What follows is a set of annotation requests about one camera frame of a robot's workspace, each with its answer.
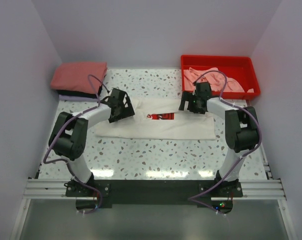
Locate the purple cable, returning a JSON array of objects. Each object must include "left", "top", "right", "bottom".
[
  {"left": 188, "top": 70, "right": 264, "bottom": 213},
  {"left": 42, "top": 74, "right": 113, "bottom": 215}
]

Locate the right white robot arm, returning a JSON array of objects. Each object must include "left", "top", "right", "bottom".
[{"left": 179, "top": 82, "right": 262, "bottom": 197}]

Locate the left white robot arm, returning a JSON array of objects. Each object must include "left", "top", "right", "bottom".
[{"left": 43, "top": 88, "right": 135, "bottom": 196}]

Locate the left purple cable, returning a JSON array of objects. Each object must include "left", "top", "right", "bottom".
[{"left": 42, "top": 74, "right": 113, "bottom": 215}]

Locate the folded salmon pink t shirt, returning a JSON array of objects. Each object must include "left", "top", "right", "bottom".
[{"left": 50, "top": 61, "right": 107, "bottom": 94}]

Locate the folded black t shirt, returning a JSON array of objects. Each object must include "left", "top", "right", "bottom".
[{"left": 56, "top": 74, "right": 110, "bottom": 98}]

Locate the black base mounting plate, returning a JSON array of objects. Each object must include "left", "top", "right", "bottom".
[{"left": 64, "top": 180, "right": 244, "bottom": 213}]

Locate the pink t shirt in bin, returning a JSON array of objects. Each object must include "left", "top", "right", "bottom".
[{"left": 183, "top": 67, "right": 254, "bottom": 93}]

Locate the white printed t shirt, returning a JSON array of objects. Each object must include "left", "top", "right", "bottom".
[{"left": 95, "top": 98, "right": 216, "bottom": 140}]

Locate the red plastic bin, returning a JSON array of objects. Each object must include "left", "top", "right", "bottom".
[{"left": 180, "top": 54, "right": 261, "bottom": 101}]

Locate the folded lavender t shirt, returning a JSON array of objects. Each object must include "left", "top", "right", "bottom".
[{"left": 59, "top": 94, "right": 98, "bottom": 103}]

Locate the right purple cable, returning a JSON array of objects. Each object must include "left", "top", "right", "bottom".
[{"left": 188, "top": 70, "right": 264, "bottom": 213}]

